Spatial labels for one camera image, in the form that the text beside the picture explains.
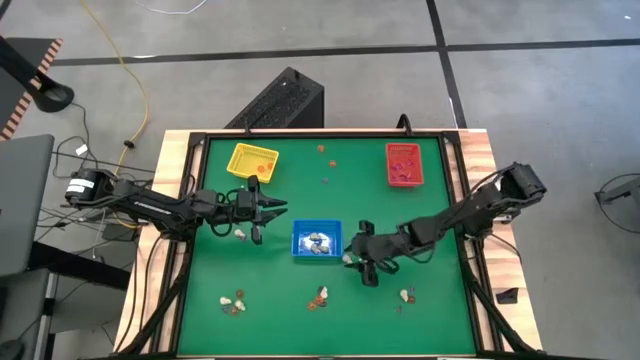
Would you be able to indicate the blue plastic basket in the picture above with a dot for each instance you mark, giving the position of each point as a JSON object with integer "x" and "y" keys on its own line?
{"x": 332, "y": 227}

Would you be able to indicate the striped edge floor mat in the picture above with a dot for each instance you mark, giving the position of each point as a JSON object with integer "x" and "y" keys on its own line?
{"x": 10, "y": 85}

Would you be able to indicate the black perforated computer tower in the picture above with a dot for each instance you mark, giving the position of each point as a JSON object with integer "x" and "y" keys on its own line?
{"x": 280, "y": 100}

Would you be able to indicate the red plastic basket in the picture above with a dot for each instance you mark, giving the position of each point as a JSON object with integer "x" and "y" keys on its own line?
{"x": 390, "y": 150}

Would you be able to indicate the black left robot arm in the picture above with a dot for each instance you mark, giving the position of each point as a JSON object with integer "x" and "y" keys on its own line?
{"x": 150, "y": 207}

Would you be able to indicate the small black wedge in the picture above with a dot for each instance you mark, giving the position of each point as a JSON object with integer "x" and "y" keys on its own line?
{"x": 507, "y": 296}

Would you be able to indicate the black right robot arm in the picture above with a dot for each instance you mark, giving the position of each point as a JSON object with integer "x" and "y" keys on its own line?
{"x": 475, "y": 205}

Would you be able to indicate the black table frame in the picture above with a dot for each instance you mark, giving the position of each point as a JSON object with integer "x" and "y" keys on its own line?
{"x": 350, "y": 135}

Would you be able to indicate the black pole stand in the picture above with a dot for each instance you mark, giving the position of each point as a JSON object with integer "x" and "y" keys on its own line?
{"x": 52, "y": 95}

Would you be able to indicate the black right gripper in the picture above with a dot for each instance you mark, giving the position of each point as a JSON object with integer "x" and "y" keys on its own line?
{"x": 375, "y": 247}

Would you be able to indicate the yellow plastic basket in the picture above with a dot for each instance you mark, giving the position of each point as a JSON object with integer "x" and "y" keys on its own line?
{"x": 240, "y": 157}

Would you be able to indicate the grey desk surface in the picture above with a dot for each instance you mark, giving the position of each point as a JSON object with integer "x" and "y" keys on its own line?
{"x": 25, "y": 200}

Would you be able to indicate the green table mat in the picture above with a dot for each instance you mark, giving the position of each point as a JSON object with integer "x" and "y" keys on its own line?
{"x": 280, "y": 325}

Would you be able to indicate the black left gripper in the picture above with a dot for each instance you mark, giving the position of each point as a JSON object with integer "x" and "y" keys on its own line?
{"x": 255, "y": 210}

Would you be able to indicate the black floor beam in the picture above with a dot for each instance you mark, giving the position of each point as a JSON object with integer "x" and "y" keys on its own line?
{"x": 80, "y": 267}

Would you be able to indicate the grey stand foot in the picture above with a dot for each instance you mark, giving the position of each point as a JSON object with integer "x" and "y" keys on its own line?
{"x": 622, "y": 192}

